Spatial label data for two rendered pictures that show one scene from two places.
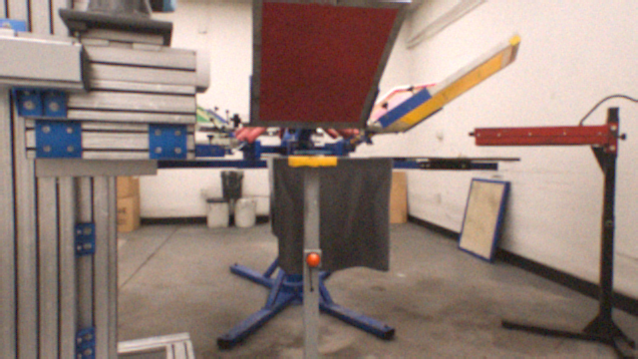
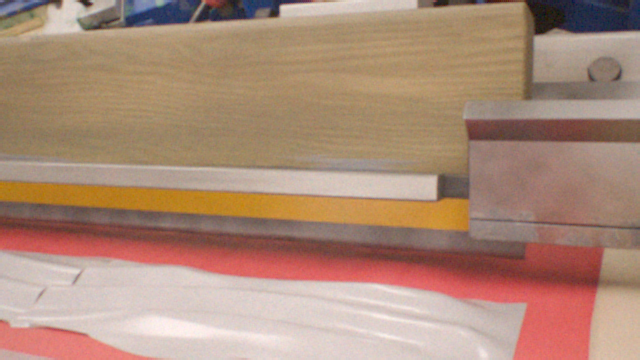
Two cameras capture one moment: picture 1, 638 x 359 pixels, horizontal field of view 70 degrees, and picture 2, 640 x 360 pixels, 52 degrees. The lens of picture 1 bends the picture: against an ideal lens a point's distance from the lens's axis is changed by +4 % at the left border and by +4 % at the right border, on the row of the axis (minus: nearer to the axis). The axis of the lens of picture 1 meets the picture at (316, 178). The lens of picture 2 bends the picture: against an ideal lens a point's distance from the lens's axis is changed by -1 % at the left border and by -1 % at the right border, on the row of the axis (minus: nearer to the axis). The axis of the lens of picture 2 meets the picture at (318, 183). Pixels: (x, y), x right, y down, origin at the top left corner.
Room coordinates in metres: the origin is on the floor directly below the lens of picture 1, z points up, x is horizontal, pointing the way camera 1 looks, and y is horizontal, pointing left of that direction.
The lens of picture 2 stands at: (2.01, -0.21, 1.44)
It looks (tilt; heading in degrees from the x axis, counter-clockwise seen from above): 42 degrees down; 40
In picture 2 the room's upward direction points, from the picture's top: 20 degrees counter-clockwise
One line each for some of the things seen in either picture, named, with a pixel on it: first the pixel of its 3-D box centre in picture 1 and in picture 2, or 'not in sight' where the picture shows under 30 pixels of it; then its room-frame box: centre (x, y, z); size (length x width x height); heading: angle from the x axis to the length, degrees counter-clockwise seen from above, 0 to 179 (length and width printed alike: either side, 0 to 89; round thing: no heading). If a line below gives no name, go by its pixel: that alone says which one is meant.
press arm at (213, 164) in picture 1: (207, 165); not in sight; (2.56, 0.63, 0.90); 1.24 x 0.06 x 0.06; 129
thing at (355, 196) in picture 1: (333, 215); not in sight; (1.62, -0.06, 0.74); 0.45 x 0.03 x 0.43; 99
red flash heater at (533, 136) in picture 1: (536, 137); not in sight; (2.44, -1.18, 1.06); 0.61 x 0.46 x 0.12; 69
